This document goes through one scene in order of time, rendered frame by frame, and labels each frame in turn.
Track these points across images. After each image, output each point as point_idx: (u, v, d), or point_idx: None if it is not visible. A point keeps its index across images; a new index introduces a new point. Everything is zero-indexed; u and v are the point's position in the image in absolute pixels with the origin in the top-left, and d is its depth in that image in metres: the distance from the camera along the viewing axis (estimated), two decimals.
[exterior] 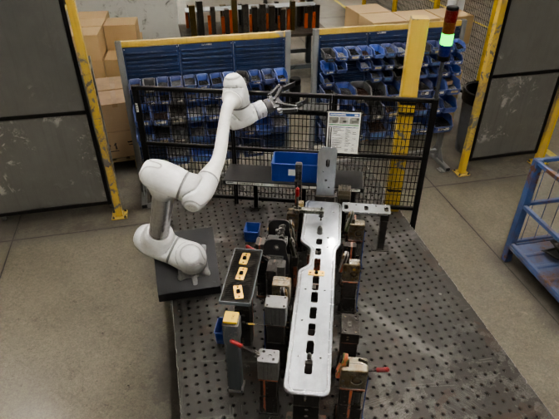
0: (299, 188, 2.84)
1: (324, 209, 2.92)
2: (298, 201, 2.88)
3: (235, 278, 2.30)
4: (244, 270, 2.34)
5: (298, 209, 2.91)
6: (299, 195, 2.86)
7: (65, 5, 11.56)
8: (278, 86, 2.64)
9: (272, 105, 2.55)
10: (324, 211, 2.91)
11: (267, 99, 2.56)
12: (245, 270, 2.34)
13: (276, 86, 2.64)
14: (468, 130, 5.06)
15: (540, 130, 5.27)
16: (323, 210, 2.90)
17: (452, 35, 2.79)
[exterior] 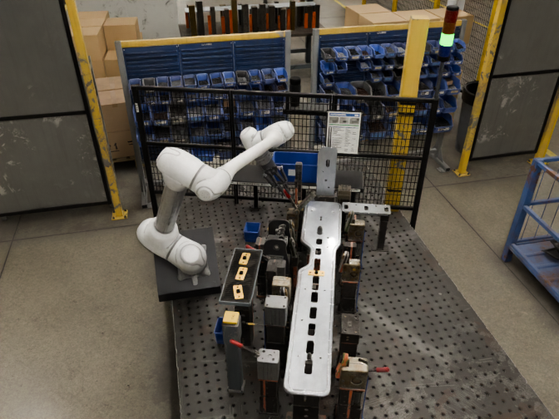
0: (285, 189, 2.86)
1: (314, 191, 2.85)
2: (292, 202, 2.89)
3: (235, 278, 2.30)
4: (244, 270, 2.34)
5: (297, 209, 2.91)
6: (289, 196, 2.87)
7: (65, 5, 11.56)
8: (273, 182, 2.85)
9: None
10: (314, 193, 2.84)
11: None
12: (245, 270, 2.34)
13: (271, 182, 2.86)
14: (468, 130, 5.06)
15: (540, 130, 5.27)
16: (312, 193, 2.84)
17: (452, 35, 2.79)
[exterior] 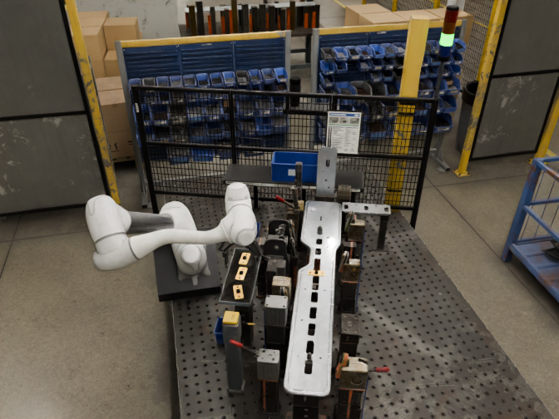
0: (277, 195, 2.89)
1: (292, 185, 2.85)
2: (289, 204, 2.90)
3: (235, 278, 2.30)
4: (244, 270, 2.34)
5: None
6: (283, 200, 2.89)
7: (65, 5, 11.56)
8: None
9: None
10: (293, 187, 2.84)
11: None
12: (245, 270, 2.34)
13: None
14: (468, 130, 5.06)
15: (540, 130, 5.27)
16: (291, 189, 2.84)
17: (452, 35, 2.79)
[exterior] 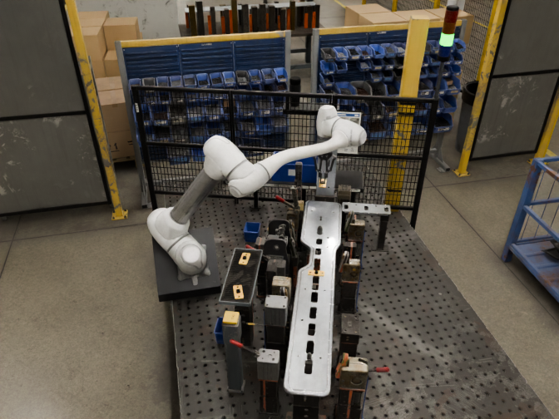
0: (277, 195, 2.89)
1: (292, 185, 2.85)
2: (289, 204, 2.90)
3: (319, 186, 2.78)
4: (324, 181, 2.83)
5: None
6: (283, 200, 2.89)
7: (65, 5, 11.56)
8: (317, 165, 2.77)
9: None
10: (293, 187, 2.84)
11: None
12: (325, 181, 2.83)
13: None
14: (468, 130, 5.06)
15: (540, 130, 5.27)
16: (291, 189, 2.84)
17: (452, 35, 2.79)
